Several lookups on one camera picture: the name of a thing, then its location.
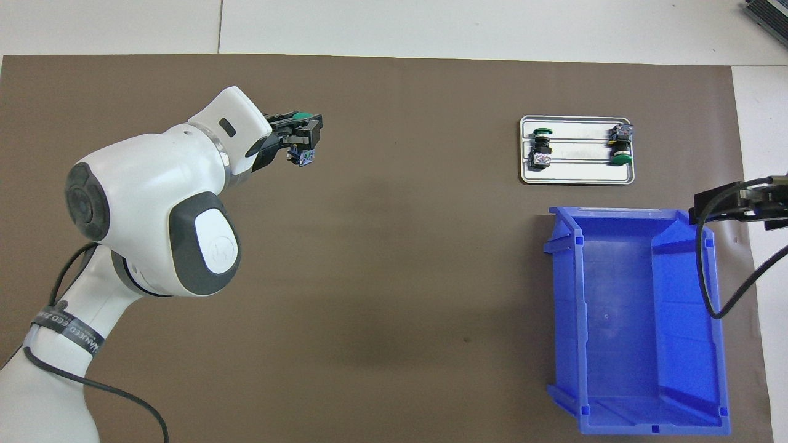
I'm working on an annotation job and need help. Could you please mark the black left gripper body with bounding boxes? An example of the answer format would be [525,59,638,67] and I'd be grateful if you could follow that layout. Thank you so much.
[246,132,290,174]

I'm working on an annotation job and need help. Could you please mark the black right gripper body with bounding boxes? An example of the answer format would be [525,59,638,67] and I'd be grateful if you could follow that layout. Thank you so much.
[742,174,788,231]

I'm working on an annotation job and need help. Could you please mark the green push button switch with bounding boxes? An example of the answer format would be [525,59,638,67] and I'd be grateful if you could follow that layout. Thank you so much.
[531,127,553,169]
[288,111,318,167]
[609,123,635,167]

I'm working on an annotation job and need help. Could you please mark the blue plastic storage bin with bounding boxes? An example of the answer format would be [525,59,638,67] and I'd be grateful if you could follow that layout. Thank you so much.
[543,206,731,436]

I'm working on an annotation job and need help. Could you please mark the grey metal tray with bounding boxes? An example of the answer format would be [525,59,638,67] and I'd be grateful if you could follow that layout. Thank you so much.
[520,116,635,185]

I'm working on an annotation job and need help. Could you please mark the grey ribbed device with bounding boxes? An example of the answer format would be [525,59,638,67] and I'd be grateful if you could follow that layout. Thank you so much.
[743,0,788,38]

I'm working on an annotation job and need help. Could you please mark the brown table mat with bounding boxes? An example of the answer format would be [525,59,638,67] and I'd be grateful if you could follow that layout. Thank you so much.
[0,54,774,443]

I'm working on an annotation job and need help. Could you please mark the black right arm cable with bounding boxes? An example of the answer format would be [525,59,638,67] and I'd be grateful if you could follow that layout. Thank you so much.
[696,177,788,319]

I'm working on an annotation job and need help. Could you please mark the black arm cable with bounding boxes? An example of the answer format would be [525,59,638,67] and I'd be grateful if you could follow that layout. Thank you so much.
[696,177,788,319]
[23,243,171,443]

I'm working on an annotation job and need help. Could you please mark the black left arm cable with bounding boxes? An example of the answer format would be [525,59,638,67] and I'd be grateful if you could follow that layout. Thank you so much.
[23,243,171,443]

